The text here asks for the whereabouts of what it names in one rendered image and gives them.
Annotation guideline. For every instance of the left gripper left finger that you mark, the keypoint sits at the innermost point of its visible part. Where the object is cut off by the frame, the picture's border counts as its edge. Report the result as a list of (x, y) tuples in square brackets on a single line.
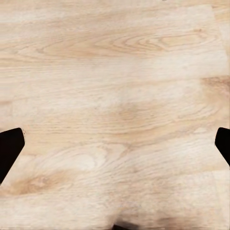
[(11, 144)]

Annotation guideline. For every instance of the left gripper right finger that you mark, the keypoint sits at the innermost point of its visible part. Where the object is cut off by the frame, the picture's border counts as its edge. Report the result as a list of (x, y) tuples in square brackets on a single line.
[(222, 142)]

